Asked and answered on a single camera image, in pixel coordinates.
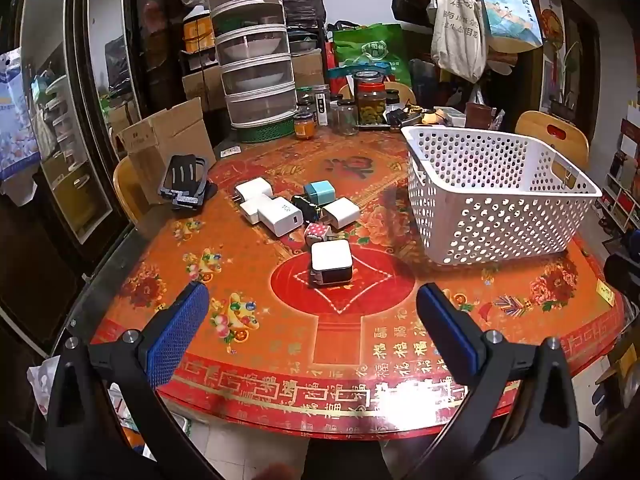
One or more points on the small glass jar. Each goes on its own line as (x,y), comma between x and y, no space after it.
(304,102)

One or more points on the empty glass jar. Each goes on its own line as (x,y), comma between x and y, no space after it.
(345,117)

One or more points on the square paper sticker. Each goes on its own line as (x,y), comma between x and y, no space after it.
(606,291)

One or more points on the red polka dot charger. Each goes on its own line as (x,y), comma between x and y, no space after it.
(316,234)

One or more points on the teal charger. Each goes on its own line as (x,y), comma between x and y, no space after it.
(318,192)

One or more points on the open cardboard box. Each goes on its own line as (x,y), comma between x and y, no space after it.
(165,137)

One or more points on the glass jar with orange contents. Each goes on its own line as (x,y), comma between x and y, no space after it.
(303,127)

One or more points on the cream white charger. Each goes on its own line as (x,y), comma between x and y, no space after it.
(341,212)

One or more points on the green shopping bag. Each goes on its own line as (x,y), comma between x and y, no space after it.
(372,50)

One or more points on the round red wall ornament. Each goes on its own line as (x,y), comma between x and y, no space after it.
(551,26)

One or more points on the large pickle jar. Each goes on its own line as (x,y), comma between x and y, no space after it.
(371,102)

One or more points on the brown ceramic mug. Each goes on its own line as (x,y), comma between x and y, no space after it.
(479,115)

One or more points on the blue printed tote bag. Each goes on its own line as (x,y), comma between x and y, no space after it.
(505,10)

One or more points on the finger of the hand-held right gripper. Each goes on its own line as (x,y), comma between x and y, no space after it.
(622,272)

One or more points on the green plastic basket base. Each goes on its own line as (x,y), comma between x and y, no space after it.
(265,131)

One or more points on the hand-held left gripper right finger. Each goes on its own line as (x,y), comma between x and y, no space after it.
(446,332)

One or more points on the white perforated plastic basket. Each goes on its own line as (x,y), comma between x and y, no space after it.
(500,232)

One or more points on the canvas tote bag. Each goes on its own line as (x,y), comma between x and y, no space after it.
(457,30)

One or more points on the stacked clear food cover tower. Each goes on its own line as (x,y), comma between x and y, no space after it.
(255,55)

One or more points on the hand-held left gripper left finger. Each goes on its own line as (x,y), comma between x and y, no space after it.
(175,332)

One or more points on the blue white plastic bag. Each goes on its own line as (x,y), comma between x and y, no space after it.
(12,115)

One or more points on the white charger with black face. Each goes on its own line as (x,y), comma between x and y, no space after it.
(330,257)

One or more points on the white cubby shelf unit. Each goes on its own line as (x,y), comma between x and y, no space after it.
(620,190)

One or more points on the black phone stand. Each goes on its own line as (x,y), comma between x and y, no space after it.
(182,180)

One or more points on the large white charger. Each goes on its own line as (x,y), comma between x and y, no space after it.
(277,217)

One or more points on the wooden chair with red slot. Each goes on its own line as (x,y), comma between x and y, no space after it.
(552,135)

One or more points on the red printed tablecloth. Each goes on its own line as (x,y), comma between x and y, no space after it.
(350,350)

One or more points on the white charger with prongs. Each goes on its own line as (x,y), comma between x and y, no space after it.
(255,190)

